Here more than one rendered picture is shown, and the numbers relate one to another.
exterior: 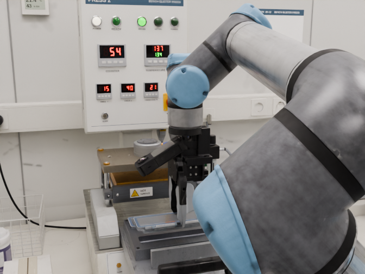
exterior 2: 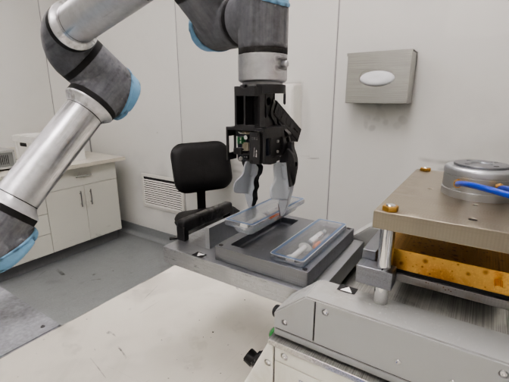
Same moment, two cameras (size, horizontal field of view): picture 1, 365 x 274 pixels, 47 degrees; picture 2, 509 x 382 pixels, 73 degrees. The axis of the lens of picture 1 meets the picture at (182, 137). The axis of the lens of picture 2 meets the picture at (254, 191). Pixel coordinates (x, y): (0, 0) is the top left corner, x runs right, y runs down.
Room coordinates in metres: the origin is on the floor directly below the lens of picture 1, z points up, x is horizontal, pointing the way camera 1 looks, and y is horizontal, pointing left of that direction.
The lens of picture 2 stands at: (1.31, -0.38, 1.22)
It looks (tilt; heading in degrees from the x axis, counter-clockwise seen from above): 15 degrees down; 140
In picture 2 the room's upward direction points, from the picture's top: straight up
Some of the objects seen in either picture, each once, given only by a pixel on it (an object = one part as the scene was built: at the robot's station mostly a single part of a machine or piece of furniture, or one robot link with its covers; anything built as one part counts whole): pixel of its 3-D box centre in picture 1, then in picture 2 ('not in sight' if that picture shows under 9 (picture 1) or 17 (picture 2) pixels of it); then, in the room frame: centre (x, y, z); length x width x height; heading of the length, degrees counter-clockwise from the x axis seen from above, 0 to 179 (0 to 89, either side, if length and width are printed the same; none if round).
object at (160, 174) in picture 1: (150, 168); (469, 229); (1.17, 0.09, 1.07); 0.22 x 0.17 x 0.10; 106
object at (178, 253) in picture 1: (176, 247); (265, 242); (0.87, 0.01, 0.97); 0.30 x 0.22 x 0.08; 16
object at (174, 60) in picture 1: (185, 80); (261, 15); (0.88, -0.01, 1.34); 0.09 x 0.08 x 0.11; 1
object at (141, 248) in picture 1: (171, 232); (288, 242); (0.92, 0.03, 0.98); 0.20 x 0.17 x 0.03; 106
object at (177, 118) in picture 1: (184, 117); (264, 70); (0.89, 0.00, 1.27); 0.08 x 0.08 x 0.05
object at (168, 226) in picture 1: (176, 222); (268, 213); (0.88, 0.01, 1.03); 0.18 x 0.06 x 0.02; 106
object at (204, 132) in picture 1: (188, 153); (260, 124); (0.89, -0.01, 1.18); 0.09 x 0.08 x 0.12; 106
